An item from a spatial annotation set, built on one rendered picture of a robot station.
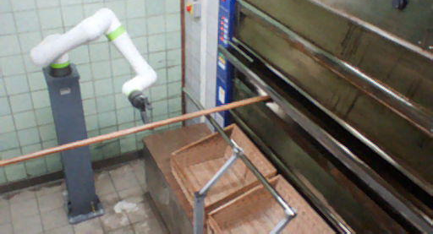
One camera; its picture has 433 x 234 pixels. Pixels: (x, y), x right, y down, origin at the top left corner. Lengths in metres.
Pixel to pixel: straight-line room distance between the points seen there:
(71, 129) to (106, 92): 0.65
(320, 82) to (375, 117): 0.37
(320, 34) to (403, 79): 0.50
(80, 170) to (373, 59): 2.24
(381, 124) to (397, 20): 0.43
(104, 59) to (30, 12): 0.63
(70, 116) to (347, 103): 1.84
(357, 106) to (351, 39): 0.29
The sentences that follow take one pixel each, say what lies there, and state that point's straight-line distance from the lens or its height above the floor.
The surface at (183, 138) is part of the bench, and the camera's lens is 3.41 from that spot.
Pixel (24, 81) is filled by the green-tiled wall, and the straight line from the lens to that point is 3.57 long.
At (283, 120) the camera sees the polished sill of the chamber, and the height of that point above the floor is 1.18.
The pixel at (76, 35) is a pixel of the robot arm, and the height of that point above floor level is 1.57.
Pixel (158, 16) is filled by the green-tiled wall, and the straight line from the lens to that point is 3.60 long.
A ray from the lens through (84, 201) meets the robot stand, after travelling 3.60.
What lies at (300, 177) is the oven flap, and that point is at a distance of 2.53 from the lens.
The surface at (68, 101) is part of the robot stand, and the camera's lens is 3.09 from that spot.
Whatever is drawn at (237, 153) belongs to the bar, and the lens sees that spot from 2.30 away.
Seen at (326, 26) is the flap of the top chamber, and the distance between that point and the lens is 2.14.
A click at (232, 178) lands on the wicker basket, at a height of 0.59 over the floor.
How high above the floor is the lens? 2.56
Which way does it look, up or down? 32 degrees down
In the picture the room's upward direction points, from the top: 2 degrees clockwise
